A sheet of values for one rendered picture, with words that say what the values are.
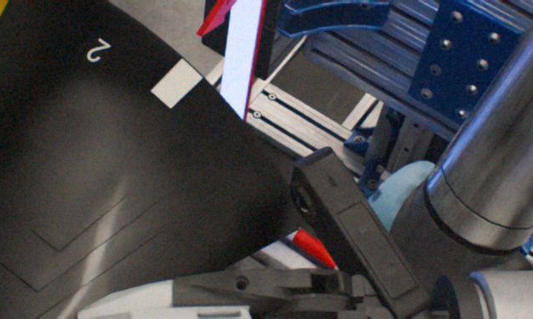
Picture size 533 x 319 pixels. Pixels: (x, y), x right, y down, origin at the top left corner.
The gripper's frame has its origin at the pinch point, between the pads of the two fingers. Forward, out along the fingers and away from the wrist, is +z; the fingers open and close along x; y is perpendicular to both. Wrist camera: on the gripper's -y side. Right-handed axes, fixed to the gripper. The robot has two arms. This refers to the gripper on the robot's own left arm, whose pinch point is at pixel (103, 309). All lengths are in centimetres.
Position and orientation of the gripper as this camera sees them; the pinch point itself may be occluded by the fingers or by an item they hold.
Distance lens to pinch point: 62.9
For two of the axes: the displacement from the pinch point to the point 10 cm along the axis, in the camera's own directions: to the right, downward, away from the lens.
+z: -9.9, 0.0, -1.1
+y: 0.5, 8.9, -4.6
